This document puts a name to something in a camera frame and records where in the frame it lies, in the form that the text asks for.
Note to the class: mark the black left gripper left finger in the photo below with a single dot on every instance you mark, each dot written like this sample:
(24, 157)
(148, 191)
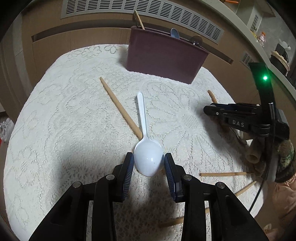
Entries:
(123, 176)

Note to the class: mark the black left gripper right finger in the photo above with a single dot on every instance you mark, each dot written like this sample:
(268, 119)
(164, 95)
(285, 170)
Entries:
(174, 176)

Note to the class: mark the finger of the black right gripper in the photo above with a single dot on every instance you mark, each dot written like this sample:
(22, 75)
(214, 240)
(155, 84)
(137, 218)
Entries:
(233, 107)
(221, 111)

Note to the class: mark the white plastic spoon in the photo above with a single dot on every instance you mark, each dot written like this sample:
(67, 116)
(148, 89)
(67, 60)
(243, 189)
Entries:
(148, 153)

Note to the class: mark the wooden spatula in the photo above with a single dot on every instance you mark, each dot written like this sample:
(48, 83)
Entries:
(137, 20)

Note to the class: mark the wooden spoon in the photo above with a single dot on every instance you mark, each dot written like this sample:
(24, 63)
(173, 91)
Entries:
(213, 98)

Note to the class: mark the wooden chopstick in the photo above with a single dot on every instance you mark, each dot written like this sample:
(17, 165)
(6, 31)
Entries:
(245, 188)
(180, 220)
(225, 174)
(122, 110)

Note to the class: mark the small grey ventilation grille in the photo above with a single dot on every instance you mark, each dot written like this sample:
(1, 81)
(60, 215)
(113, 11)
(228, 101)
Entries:
(246, 59)

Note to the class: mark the black pot with lid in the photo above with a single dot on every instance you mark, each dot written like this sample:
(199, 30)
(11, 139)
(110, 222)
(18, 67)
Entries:
(279, 62)

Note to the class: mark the black utensil caddy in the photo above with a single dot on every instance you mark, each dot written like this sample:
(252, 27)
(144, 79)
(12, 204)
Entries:
(282, 48)

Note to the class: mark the seasoning bottle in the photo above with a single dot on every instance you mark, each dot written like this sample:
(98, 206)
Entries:
(261, 39)

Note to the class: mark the white lace tablecloth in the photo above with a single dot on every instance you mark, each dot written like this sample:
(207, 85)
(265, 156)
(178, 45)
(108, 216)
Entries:
(70, 130)

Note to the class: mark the metal spoon in holder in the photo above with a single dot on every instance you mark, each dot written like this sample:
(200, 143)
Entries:
(196, 40)

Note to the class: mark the blue plastic spoon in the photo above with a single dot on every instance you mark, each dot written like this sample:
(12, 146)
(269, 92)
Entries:
(174, 33)

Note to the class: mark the purple plastic utensil holder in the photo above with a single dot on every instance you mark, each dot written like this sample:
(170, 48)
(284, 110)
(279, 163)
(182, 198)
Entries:
(155, 52)

